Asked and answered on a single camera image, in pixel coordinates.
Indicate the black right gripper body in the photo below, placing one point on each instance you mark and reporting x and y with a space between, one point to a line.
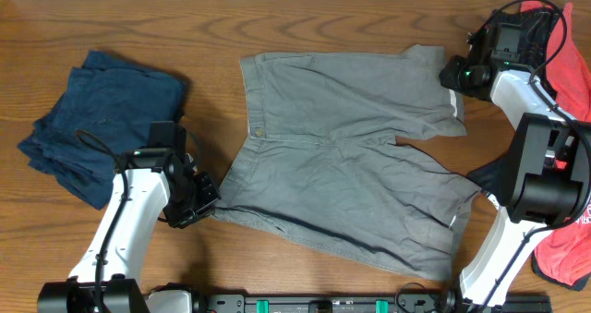
461 76

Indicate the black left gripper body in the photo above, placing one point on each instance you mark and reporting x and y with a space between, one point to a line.
197 200

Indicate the grey shorts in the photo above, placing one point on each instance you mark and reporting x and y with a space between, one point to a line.
328 161

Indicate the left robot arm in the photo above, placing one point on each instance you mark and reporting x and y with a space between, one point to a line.
159 182

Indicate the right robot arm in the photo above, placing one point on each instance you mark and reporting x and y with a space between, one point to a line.
544 179

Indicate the black patterned garment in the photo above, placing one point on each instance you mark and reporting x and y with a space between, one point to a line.
531 31

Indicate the folded navy blue garment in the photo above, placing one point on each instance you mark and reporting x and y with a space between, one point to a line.
115 101

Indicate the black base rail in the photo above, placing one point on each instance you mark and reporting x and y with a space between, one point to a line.
323 304

